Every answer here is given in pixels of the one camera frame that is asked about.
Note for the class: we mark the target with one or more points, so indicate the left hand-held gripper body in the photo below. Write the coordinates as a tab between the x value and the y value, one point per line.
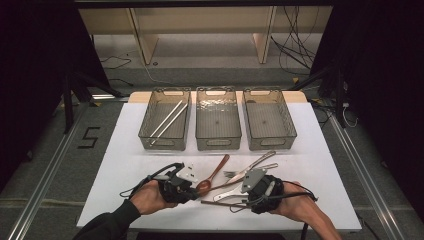
176	186

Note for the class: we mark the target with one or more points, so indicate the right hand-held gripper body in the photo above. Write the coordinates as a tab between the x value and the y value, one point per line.
266	193

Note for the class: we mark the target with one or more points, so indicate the brown wooden spoon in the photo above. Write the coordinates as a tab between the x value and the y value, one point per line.
204	186

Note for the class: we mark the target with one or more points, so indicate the steel table knife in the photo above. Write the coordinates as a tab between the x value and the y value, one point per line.
263	158

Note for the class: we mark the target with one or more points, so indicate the white chopsticks pair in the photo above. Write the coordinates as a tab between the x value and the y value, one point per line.
170	124

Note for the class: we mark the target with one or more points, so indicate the white chopstick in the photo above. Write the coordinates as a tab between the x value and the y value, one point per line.
166	117

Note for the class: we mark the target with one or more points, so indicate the smoky transparent plastic bin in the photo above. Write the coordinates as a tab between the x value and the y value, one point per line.
268	123
218	123
156	116

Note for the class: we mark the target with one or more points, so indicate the person's left hand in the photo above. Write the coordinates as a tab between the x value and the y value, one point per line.
148	198

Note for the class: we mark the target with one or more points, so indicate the person's right hand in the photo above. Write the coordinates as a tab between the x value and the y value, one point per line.
296	203

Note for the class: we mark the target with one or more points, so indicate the short aluminium bar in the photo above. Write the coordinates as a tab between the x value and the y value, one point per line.
110	97

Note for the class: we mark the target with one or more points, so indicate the black metal stand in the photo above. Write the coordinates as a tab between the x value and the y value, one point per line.
68	106
339	100

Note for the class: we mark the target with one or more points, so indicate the black curtain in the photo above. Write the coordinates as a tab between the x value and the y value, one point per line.
30	83
390	100

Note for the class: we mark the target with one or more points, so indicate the light wooden bench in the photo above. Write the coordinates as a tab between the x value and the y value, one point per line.
206	16

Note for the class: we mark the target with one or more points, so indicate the aluminium floor rail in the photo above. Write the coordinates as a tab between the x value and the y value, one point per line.
370	186
43	186

